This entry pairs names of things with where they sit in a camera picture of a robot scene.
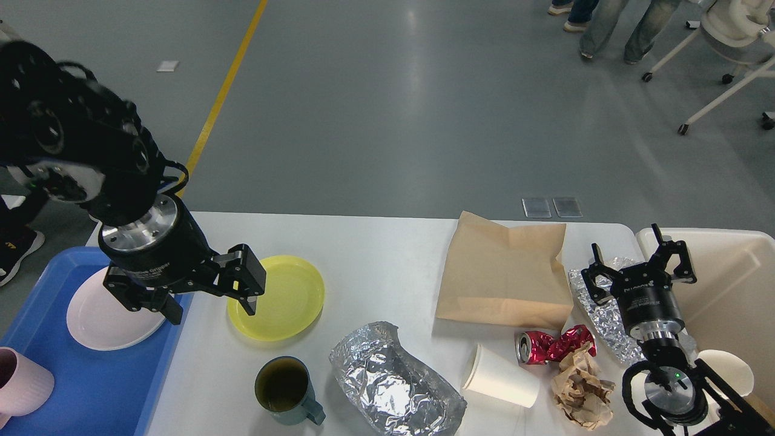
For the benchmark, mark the yellow plate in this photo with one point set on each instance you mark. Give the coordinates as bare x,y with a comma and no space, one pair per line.
293,298

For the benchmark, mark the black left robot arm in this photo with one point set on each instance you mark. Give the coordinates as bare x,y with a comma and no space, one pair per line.
64,132

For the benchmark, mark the flat foil sheet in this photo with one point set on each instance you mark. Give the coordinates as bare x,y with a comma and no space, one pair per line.
606,321

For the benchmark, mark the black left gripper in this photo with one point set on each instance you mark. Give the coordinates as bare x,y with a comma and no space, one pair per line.
165,252

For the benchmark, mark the pink plate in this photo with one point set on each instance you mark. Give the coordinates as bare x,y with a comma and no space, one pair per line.
96,320

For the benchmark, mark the floor outlet plate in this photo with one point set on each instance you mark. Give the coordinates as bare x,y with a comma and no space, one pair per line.
567,207
536,208

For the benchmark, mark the crushed red can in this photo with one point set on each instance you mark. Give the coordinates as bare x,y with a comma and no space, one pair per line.
539,348

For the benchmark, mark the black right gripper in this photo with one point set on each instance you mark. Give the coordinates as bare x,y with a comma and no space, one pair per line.
644,300

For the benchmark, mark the crumpled foil tray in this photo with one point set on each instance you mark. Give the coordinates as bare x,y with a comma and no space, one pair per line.
396,393

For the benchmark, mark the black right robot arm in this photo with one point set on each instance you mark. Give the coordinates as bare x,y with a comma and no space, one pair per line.
665,389

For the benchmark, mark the floor outlet plate right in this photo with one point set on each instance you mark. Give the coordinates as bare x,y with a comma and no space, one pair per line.
567,207

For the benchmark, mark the beige plastic bin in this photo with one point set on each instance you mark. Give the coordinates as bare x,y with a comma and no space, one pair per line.
731,306

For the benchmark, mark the brown paper bag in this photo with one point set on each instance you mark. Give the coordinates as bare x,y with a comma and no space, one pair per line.
503,275

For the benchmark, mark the floor outlet plate left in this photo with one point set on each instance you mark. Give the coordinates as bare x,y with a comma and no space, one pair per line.
536,208

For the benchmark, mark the blue plastic tray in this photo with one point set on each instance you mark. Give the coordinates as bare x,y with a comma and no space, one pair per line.
95,392

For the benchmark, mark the white paper cup in bin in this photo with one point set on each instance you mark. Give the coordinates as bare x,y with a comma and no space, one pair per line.
732,369

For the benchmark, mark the crumpled brown paper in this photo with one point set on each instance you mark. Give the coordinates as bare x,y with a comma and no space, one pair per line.
580,393

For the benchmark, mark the teal green mug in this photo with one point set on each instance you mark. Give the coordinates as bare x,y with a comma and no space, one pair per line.
284,388

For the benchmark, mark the pink ribbed mug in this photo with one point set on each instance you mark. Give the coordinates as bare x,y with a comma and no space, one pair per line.
25,385

